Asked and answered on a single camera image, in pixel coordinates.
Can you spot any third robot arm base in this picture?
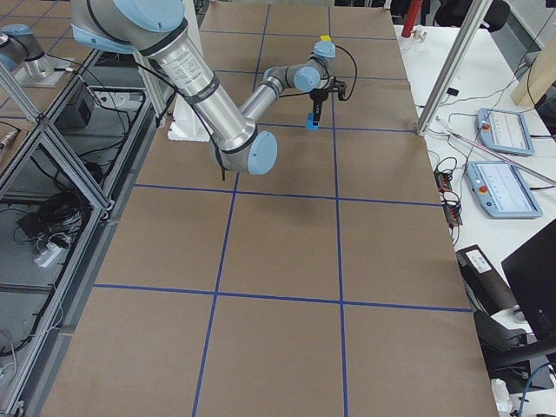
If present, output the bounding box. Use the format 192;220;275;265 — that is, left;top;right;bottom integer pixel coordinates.
1;23;65;88

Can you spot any far blue teach pendant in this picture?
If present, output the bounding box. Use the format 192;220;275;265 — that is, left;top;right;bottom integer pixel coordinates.
476;108;534;156

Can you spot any blue wooden block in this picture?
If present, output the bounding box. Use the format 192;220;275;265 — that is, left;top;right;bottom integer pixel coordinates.
306;113;319;130

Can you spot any near blue teach pendant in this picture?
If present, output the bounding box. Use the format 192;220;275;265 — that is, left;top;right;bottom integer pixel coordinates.
467;161;543;219

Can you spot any blue teach pendant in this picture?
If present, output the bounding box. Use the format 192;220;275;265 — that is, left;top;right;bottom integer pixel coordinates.
467;161;543;219
476;108;534;156

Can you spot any grey aluminium frame post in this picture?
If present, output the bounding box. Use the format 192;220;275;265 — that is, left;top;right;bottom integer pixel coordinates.
415;0;493;136

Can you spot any white camera pole base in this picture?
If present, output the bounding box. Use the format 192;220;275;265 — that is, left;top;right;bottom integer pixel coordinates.
168;96;209;142

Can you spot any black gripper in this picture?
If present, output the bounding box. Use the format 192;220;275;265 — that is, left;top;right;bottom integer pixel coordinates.
310;88;329;123

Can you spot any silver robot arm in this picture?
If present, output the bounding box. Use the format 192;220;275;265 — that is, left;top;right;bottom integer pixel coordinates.
71;1;336;175

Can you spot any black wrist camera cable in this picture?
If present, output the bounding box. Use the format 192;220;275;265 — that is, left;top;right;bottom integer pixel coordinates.
277;44;359;99

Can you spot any black box device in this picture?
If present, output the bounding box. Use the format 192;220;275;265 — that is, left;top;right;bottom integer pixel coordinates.
55;86;95;129

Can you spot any black monitor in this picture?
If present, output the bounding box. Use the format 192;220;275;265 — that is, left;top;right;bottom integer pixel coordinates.
502;221;555;340

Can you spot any white power strip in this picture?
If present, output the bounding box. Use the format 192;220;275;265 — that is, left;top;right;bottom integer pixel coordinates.
34;242;63;268

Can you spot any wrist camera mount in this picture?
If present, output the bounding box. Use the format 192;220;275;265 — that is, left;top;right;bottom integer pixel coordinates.
328;77;348;102

